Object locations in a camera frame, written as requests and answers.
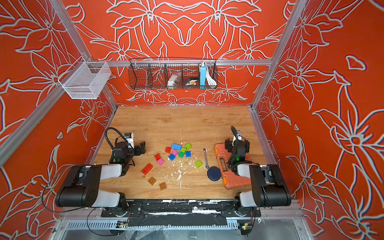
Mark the pink lego brick lower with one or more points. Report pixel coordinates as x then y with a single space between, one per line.
160 161

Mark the brown lego plate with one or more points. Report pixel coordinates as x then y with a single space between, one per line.
163 186
152 181

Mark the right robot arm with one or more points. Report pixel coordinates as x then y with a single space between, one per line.
268 187

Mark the long red lego brick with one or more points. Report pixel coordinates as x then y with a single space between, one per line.
147 169

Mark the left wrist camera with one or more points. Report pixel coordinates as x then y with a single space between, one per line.
130 139

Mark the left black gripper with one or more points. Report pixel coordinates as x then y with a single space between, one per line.
136 149

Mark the brown lego plate left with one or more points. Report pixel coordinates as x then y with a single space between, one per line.
152 181

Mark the lime lego brick lone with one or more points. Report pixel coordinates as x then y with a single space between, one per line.
198 164

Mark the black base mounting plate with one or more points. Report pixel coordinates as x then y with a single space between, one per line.
184 213

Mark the dark green lego brick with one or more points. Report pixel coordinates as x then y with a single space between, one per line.
181 154

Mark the brown lego plate right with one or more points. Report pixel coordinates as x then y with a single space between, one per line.
163 186

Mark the clear plastic wall bin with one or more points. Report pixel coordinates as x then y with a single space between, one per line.
86 80

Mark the clear bag in basket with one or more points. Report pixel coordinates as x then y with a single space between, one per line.
174 81

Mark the light blue long lego brick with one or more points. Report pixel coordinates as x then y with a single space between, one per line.
176 147

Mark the black wire wall basket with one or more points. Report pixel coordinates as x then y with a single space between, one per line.
147 74

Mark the dark blue round disc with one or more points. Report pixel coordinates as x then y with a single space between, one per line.
214 174

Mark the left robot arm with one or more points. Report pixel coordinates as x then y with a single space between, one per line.
81 187

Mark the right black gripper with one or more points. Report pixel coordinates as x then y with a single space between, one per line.
229 145

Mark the black object in basket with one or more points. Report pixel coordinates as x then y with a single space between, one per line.
191 82

